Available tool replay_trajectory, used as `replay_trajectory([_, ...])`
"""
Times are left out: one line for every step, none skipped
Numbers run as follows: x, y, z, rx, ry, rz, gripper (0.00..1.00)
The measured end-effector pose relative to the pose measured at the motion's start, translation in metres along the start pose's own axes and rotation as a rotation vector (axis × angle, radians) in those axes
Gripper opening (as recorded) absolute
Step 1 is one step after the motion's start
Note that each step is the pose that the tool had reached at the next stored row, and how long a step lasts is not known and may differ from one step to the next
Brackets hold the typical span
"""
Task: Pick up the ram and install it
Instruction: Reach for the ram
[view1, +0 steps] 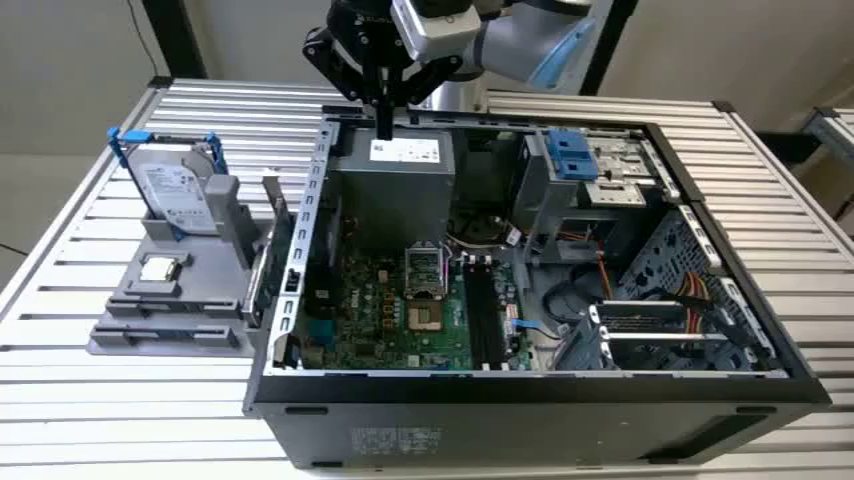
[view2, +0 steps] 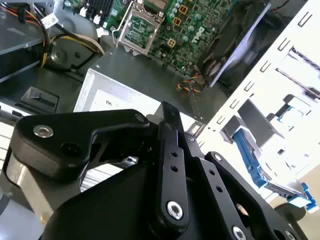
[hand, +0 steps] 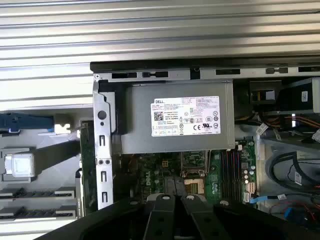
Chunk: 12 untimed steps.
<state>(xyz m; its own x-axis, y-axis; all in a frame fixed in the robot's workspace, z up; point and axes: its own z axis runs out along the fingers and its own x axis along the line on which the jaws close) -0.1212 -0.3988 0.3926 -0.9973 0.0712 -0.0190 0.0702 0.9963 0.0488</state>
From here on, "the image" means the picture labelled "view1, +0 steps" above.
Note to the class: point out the blue plastic drive latch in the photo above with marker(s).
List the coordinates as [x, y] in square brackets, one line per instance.
[570, 155]

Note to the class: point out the black vertical post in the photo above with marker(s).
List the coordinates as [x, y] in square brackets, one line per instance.
[616, 30]
[175, 40]

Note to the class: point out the grey power supply unit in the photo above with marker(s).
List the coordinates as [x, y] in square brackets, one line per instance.
[394, 200]

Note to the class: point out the grey metal disk bay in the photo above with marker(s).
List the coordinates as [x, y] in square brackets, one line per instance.
[667, 338]

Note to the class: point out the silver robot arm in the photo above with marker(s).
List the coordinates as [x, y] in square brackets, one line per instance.
[514, 45]

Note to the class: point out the black plastic case latch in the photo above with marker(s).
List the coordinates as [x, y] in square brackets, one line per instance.
[291, 280]

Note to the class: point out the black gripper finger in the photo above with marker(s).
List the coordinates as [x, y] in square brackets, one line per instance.
[330, 70]
[434, 75]

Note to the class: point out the black case fan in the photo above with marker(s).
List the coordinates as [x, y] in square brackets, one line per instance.
[327, 240]

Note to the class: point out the blue expansion slot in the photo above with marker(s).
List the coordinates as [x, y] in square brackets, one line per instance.
[320, 334]

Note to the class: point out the CPU socket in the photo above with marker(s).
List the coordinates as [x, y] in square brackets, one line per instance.
[424, 317]

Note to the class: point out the green graphics card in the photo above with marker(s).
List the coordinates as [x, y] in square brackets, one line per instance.
[280, 235]

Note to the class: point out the black PC case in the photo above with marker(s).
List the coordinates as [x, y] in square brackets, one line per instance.
[534, 430]

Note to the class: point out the hard disk in blue carrier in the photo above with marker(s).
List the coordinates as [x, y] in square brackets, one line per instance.
[169, 185]

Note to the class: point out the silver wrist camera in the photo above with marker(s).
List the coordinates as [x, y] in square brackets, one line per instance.
[434, 30]

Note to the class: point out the black RAM slot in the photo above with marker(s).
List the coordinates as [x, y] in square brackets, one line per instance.
[479, 320]
[496, 320]

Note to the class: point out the green motherboard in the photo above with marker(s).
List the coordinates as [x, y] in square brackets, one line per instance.
[374, 310]

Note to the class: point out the round black speaker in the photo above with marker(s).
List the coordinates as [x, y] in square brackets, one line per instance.
[487, 227]

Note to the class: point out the grey parts rack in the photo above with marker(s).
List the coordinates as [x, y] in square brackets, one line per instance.
[200, 280]

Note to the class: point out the neighbouring slatted metal table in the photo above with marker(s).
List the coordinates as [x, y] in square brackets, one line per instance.
[834, 130]

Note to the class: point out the silver CPU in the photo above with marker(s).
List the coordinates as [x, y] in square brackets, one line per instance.
[159, 270]

